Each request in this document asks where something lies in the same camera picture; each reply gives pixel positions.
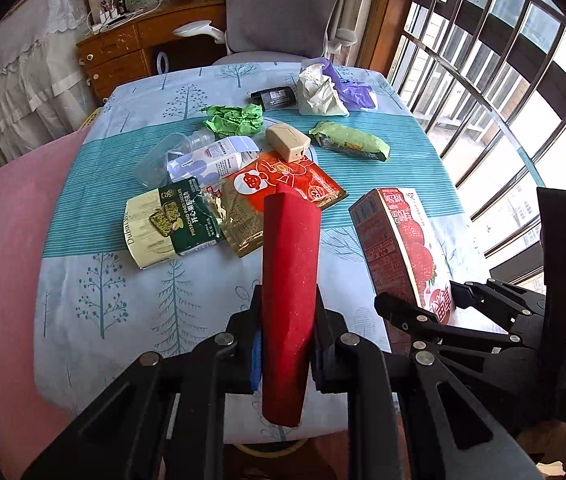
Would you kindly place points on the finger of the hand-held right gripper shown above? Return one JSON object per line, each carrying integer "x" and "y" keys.
{"x": 483, "y": 295}
{"x": 438, "y": 332}

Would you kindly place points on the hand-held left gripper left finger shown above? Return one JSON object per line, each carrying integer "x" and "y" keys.
{"x": 257, "y": 360}

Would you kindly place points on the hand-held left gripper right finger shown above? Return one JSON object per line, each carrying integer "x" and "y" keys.
{"x": 317, "y": 370}

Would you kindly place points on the red paper roll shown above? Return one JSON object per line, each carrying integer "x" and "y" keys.
{"x": 290, "y": 285}

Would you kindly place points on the strawberry milk carton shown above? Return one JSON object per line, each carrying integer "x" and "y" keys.
{"x": 398, "y": 245}

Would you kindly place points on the white lavender small box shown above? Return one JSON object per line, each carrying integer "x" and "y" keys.
{"x": 213, "y": 157}

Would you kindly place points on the clear plastic bottle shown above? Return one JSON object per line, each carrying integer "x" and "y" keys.
{"x": 155, "y": 160}

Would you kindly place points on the gold foil wrapper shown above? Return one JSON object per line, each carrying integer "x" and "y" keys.
{"x": 240, "y": 225}

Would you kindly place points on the tree-print tablecloth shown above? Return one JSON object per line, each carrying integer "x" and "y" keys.
{"x": 113, "y": 310}

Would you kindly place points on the green pistachio chocolate box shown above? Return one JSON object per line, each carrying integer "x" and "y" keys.
{"x": 173, "y": 225}

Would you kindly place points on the red snack packet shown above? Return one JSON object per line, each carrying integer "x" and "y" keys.
{"x": 288, "y": 180}

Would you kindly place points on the green snack wrapper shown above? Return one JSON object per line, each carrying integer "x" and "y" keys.
{"x": 350, "y": 140}

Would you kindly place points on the beige plastic box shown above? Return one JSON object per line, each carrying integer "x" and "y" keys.
{"x": 285, "y": 142}

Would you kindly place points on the metal window grille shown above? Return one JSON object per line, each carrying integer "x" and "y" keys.
{"x": 488, "y": 60}

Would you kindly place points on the crumpled green paper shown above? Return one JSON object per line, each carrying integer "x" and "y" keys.
{"x": 233, "y": 120}

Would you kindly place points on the purple glove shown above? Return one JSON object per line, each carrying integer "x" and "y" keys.
{"x": 353, "y": 90}

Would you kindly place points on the crumpled white paper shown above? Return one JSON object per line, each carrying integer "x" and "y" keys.
{"x": 318, "y": 92}

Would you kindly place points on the black packet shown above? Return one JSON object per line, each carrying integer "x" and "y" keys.
{"x": 273, "y": 97}

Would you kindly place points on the pink bedsheet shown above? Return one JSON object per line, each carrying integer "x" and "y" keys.
{"x": 3, "y": 260}

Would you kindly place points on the yellow box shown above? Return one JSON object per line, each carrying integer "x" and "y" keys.
{"x": 94, "y": 116}

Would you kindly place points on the wooden desk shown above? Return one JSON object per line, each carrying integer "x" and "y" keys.
{"x": 113, "y": 60}

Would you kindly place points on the grey office chair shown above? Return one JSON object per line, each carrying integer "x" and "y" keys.
{"x": 283, "y": 10}

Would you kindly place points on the white lace furniture cover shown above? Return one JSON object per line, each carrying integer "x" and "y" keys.
{"x": 23, "y": 60}

